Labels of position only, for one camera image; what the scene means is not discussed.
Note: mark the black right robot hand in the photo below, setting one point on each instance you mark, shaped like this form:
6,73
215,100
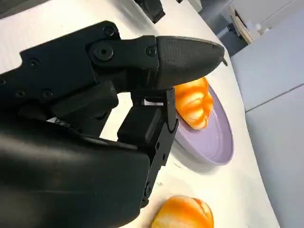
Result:
59,154

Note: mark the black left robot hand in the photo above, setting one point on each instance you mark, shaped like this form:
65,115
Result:
152,9

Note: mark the orange white toy bread roll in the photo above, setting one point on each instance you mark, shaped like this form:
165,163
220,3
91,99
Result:
185,213
194,104

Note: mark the light wooden workshop desk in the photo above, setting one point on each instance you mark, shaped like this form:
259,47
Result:
247,26

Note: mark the grey partition panel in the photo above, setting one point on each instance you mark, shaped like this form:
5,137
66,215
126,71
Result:
280,154
268,73

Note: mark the lilac plate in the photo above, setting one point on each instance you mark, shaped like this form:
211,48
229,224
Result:
209,142

